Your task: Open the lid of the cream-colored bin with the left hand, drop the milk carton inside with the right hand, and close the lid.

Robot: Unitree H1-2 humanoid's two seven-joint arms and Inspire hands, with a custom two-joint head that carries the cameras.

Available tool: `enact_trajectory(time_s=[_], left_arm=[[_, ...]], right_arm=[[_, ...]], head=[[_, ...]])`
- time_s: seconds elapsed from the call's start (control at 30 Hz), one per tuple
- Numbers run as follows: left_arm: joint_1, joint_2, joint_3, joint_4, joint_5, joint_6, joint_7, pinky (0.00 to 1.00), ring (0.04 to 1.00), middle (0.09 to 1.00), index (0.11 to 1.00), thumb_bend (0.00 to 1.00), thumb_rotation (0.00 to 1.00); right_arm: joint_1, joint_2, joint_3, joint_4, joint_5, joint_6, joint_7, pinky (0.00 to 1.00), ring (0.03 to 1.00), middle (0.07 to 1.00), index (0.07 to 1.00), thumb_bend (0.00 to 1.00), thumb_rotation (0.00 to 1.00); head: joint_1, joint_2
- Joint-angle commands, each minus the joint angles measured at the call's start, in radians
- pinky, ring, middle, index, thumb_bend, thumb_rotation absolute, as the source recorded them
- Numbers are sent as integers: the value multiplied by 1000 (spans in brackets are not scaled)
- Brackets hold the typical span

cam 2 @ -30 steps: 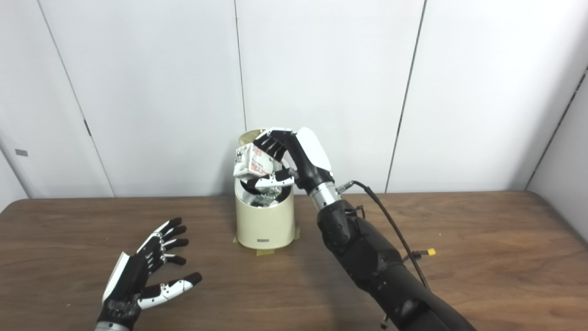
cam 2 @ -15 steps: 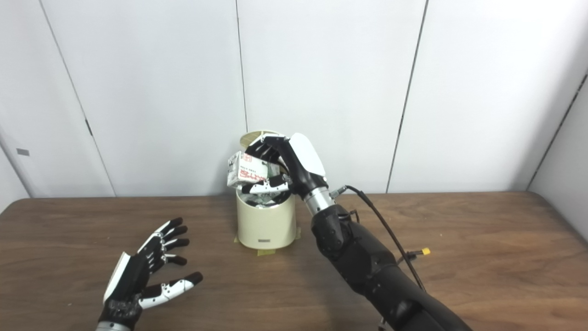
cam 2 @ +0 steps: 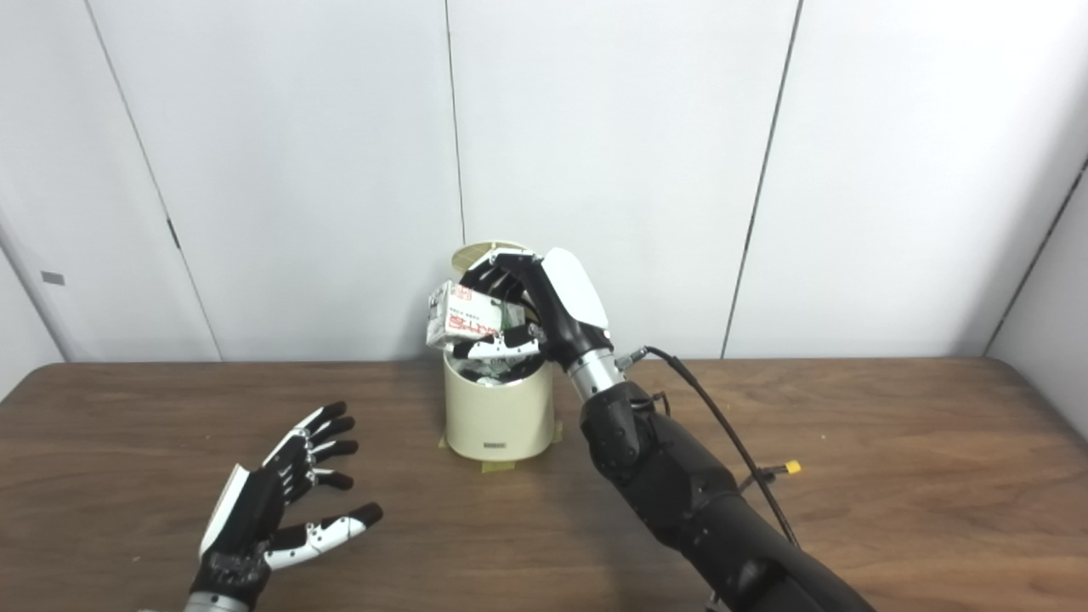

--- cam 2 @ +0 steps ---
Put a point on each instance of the cream round bin lid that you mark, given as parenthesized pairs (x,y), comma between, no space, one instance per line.
(472,253)

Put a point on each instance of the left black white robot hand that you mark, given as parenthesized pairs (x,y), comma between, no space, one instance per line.
(251,510)

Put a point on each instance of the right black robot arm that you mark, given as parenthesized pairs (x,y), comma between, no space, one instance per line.
(680,484)

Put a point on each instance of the white green milk carton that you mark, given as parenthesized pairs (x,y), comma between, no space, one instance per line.
(463,314)

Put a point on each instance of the black wall panel hinge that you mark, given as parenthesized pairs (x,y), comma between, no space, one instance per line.
(173,235)

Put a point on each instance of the grey wall label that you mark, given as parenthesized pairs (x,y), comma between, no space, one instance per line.
(52,278)

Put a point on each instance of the cream-colored bin body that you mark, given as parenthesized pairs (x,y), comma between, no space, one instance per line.
(500,416)

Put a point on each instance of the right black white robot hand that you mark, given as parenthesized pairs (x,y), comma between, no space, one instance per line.
(569,306)

